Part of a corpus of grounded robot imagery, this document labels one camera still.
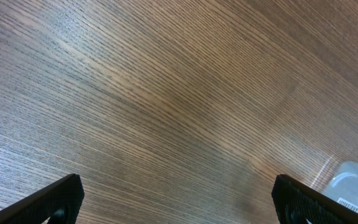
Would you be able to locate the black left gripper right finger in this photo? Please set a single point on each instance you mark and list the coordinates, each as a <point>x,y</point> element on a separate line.
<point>297,203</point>

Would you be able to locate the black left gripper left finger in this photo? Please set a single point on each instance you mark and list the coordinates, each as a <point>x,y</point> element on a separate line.
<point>59,202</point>

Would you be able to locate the clear plastic container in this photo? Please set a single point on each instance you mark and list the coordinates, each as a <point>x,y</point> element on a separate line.
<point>343,187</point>

